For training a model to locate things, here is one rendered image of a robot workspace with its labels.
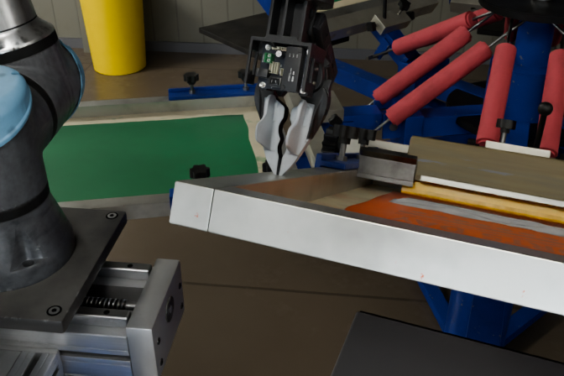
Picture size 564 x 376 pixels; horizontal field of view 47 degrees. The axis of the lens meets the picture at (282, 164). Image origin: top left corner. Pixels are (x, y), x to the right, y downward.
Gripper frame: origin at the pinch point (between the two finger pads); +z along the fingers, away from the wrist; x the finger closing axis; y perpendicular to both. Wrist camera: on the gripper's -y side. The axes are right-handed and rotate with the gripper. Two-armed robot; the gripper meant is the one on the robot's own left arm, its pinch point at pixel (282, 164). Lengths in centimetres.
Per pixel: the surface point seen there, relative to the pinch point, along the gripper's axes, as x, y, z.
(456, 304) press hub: 20, -142, 46
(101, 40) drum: -252, -318, -35
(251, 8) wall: -171, -385, -80
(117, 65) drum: -244, -330, -20
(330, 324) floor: -25, -166, 71
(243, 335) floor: -54, -151, 79
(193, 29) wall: -216, -383, -58
